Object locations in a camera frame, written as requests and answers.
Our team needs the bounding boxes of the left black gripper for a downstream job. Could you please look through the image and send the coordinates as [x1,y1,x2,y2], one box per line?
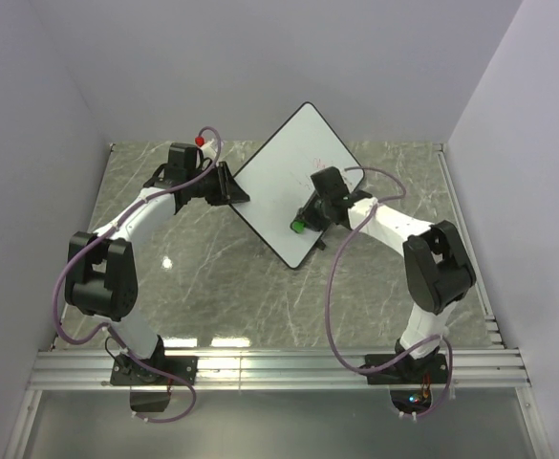
[188,163,250,208]

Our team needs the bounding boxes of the green whiteboard eraser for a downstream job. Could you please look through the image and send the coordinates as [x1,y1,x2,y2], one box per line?
[290,219,307,234]

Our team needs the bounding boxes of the white whiteboard black frame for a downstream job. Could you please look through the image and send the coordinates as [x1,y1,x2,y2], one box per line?
[231,101,365,270]

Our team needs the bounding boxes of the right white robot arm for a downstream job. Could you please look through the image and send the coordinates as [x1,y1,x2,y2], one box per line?
[290,191,476,383]

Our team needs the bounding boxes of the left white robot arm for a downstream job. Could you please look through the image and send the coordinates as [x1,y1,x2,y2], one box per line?
[64,162,249,384]

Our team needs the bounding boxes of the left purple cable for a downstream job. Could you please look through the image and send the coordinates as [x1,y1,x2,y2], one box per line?
[52,126,198,425]

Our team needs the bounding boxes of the purple cable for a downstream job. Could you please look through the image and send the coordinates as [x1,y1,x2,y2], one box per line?
[324,166,452,424]
[52,126,198,425]

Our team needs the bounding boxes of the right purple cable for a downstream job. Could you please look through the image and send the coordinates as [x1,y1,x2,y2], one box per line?
[324,166,452,424]

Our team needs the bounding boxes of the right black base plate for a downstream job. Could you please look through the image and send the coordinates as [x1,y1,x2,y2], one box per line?
[366,353,449,385]

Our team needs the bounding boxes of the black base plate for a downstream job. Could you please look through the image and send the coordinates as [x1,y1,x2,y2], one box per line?
[366,353,449,385]
[110,355,199,386]

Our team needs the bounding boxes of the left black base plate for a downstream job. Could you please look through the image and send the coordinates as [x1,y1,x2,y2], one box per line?
[110,355,199,386]

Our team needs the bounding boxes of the aluminium rail frame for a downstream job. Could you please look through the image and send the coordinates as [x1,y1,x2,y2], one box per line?
[1,142,533,459]

